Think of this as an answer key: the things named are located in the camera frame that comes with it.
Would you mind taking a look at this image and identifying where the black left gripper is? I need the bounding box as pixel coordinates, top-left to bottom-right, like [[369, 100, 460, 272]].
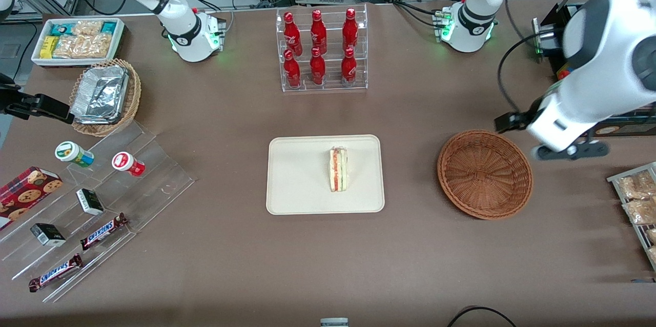
[[494, 104, 540, 134]]

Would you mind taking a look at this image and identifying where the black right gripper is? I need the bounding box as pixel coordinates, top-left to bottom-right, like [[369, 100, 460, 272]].
[[0, 74, 74, 124]]

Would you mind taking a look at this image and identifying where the triangular sandwich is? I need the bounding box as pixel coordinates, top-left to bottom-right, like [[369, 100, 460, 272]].
[[329, 146, 350, 193]]

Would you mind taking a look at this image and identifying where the brown wicker basket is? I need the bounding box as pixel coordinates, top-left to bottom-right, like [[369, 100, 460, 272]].
[[437, 129, 534, 220]]

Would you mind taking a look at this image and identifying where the light wicker basket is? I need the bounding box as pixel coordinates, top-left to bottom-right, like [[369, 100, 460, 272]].
[[69, 58, 142, 137]]

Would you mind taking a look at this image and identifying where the cream plastic tray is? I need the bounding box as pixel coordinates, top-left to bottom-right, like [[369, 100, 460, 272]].
[[266, 135, 385, 215]]

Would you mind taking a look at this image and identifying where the green lid snack cup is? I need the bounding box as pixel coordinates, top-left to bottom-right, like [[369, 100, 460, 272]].
[[55, 141, 95, 168]]

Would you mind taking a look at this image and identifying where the aluminium foil container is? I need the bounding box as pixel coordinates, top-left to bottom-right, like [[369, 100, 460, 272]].
[[70, 65, 129, 126]]

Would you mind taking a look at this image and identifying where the yellow snack packet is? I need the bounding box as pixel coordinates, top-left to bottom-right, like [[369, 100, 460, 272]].
[[39, 35, 60, 59]]

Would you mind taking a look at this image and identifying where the clear rice cracker bag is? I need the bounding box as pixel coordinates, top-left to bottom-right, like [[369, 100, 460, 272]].
[[72, 20, 104, 37], [82, 33, 114, 59], [53, 35, 86, 59]]

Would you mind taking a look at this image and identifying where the red chocolate cookie box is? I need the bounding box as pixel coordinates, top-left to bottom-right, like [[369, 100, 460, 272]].
[[0, 166, 64, 231]]

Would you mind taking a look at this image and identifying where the red lid snack cup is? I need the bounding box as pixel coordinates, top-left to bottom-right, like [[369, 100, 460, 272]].
[[112, 151, 146, 177]]

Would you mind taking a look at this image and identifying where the white snack bin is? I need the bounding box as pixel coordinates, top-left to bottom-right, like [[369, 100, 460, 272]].
[[31, 17, 126, 68]]

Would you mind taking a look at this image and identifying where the small black carton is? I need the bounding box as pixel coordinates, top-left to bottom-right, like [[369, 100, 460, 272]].
[[30, 222, 67, 247], [75, 188, 105, 216]]

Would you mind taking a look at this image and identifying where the black hot food warmer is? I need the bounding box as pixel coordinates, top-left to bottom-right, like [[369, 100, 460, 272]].
[[532, 0, 656, 138]]

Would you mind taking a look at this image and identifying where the clear acrylic stepped display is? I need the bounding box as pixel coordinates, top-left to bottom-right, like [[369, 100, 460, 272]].
[[0, 121, 197, 303]]

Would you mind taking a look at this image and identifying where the Snickers chocolate bar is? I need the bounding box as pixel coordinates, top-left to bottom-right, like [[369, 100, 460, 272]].
[[79, 212, 129, 251], [28, 253, 84, 293]]

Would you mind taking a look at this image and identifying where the red soda bottle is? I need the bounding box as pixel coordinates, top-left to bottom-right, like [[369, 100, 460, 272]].
[[310, 10, 328, 54], [310, 48, 327, 86], [341, 47, 358, 85], [342, 8, 359, 51], [283, 12, 302, 56], [283, 50, 302, 88]]

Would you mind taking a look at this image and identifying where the clear acrylic bottle rack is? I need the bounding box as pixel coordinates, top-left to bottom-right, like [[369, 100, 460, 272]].
[[276, 4, 369, 93]]

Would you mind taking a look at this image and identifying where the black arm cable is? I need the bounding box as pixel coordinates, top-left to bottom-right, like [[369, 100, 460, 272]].
[[497, 0, 564, 118]]

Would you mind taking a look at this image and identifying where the grey wire tray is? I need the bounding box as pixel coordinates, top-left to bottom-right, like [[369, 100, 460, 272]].
[[606, 161, 656, 272]]

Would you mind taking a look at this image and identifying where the black table cable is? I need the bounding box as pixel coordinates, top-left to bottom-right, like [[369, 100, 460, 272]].
[[446, 306, 519, 327]]

